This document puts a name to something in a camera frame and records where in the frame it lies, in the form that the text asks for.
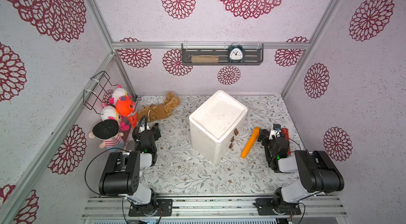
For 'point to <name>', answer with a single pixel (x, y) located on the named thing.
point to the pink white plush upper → (118, 93)
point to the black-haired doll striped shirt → (108, 130)
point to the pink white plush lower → (109, 112)
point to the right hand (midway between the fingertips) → (269, 128)
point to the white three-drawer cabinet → (214, 126)
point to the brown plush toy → (154, 112)
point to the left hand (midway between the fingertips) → (146, 128)
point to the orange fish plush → (126, 106)
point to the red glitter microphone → (285, 133)
